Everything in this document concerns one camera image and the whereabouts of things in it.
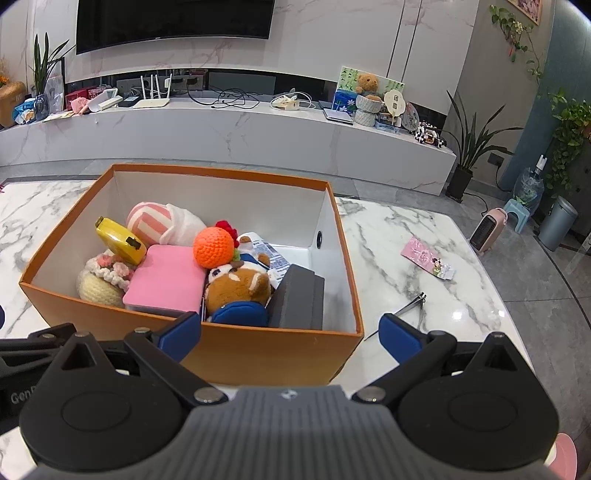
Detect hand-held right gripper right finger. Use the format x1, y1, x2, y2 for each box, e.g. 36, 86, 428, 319
353, 314, 529, 407

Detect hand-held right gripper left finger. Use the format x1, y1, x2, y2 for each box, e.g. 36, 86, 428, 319
59, 311, 229, 407

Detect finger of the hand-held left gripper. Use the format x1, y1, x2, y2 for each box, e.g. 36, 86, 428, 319
27, 323, 77, 352

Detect pink wallet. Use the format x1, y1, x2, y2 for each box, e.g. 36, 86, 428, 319
122, 244, 208, 317

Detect red panda plush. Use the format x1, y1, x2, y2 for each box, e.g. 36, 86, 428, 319
203, 235, 273, 328

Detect orange crochet fruit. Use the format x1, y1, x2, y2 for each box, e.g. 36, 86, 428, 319
193, 220, 241, 269

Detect orange cardboard box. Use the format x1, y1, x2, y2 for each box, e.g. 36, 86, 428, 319
18, 162, 365, 386

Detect pink white striped plush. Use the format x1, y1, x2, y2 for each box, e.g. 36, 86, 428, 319
126, 202, 208, 247

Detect dark grey box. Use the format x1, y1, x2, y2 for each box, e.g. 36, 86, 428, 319
268, 264, 326, 330

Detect yellow banana toy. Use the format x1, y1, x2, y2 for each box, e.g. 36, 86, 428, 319
95, 217, 147, 267

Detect white printed paper tag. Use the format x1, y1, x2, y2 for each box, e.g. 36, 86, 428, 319
252, 242, 291, 283

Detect metal nail clipper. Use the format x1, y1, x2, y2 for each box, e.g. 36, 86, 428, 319
364, 291, 428, 341

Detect pink card packet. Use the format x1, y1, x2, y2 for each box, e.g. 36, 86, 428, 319
401, 236, 455, 281

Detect pink heater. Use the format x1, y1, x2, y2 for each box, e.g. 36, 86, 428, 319
468, 208, 509, 256

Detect potted plant in black pot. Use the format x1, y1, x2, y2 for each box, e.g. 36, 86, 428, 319
443, 90, 513, 204

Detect blue plastic stool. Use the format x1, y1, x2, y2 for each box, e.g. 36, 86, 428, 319
503, 198, 536, 234

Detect grey trash bin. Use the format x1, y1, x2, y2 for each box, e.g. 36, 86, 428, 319
538, 195, 579, 252

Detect blue water jug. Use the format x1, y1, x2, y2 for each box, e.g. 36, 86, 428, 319
512, 156, 550, 217

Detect pink round object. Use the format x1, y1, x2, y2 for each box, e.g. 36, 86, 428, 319
542, 433, 578, 480

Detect cow pattern toy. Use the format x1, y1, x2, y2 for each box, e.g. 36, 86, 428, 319
414, 122, 450, 149

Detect round decorative plate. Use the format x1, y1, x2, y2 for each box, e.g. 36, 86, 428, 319
401, 102, 422, 131

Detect white marble TV cabinet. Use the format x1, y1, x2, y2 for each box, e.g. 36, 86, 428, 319
0, 69, 458, 197

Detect blue snack bags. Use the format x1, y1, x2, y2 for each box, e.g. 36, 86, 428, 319
14, 99, 38, 124

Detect green plant in glass vase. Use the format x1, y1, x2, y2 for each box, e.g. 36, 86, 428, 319
30, 32, 77, 121

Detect grey laptop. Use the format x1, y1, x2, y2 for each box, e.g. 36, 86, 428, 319
322, 107, 355, 126

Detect cream fan ornament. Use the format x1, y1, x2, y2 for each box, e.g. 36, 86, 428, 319
385, 90, 407, 125

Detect golden vase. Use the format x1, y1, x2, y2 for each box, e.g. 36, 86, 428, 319
0, 80, 26, 129

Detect white router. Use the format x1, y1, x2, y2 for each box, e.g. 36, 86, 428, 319
133, 74, 171, 109

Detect brown teddy bear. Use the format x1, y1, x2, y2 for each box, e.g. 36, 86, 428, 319
355, 74, 384, 102

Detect painted picture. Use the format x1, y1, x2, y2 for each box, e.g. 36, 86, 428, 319
333, 66, 406, 116

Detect leafy green plant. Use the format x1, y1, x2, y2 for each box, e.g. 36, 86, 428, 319
547, 90, 591, 199

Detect black television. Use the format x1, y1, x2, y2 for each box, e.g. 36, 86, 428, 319
75, 0, 276, 56

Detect hanging ivy plant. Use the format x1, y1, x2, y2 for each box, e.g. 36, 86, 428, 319
489, 4, 546, 86

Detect black cables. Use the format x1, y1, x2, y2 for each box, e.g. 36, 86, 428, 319
186, 83, 265, 110

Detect white device with cable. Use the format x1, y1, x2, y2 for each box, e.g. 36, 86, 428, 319
270, 88, 317, 112

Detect framed wall picture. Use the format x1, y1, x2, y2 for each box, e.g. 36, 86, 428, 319
505, 0, 541, 26

